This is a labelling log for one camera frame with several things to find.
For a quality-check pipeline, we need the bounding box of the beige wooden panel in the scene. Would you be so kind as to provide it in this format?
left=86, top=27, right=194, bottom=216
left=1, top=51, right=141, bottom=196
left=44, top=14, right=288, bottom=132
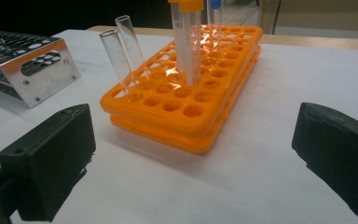
left=256, top=0, right=358, bottom=41

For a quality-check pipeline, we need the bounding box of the metal test tube rack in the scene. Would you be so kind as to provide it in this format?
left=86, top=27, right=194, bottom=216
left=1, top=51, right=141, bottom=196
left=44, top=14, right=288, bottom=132
left=0, top=30, right=82, bottom=109

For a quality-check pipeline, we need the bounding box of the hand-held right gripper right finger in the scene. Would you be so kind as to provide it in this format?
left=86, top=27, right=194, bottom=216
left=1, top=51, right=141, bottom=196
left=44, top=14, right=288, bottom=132
left=291, top=102, right=358, bottom=217

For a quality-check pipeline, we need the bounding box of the black hanging cable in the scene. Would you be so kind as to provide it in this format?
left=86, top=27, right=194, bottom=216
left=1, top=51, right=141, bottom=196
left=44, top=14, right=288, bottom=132
left=273, top=0, right=282, bottom=35

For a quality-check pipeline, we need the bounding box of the white table sheet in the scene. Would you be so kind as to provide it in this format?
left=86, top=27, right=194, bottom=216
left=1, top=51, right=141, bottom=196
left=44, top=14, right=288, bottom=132
left=0, top=29, right=358, bottom=224

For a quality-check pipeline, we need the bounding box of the orange-capped test tube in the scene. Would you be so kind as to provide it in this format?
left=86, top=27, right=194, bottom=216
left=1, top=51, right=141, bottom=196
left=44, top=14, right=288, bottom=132
left=167, top=0, right=185, bottom=75
left=178, top=0, right=205, bottom=87

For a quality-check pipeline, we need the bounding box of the glass test tube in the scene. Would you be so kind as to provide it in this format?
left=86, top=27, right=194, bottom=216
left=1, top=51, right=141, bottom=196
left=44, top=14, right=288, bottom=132
left=115, top=14, right=150, bottom=78
left=99, top=28, right=138, bottom=94

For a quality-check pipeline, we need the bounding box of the orange plastic test tube rack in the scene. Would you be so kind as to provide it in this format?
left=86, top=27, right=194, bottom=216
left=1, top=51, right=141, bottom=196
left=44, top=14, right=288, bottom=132
left=100, top=24, right=264, bottom=155

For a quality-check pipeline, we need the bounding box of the dark cabinet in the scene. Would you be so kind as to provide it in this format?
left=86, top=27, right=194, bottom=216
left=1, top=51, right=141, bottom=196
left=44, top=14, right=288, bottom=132
left=0, top=0, right=172, bottom=35

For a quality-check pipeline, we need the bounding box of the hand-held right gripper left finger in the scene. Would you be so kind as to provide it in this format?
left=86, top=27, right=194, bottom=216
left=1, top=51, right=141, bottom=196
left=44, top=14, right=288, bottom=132
left=0, top=103, right=97, bottom=223

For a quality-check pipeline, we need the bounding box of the blue-capped test tube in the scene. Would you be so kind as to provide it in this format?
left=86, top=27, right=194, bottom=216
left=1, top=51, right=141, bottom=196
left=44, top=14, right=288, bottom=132
left=207, top=0, right=224, bottom=51

